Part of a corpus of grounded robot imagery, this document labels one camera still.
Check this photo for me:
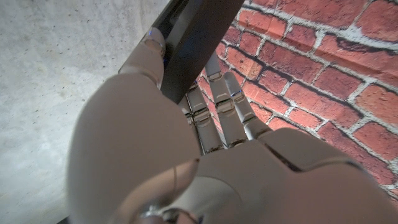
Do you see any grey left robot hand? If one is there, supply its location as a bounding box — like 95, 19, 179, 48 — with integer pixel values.
66, 27, 398, 224

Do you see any red brick print backdrop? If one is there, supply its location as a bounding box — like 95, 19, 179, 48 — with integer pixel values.
197, 0, 398, 205

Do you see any black stapler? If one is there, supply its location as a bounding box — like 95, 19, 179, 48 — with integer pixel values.
118, 0, 245, 105

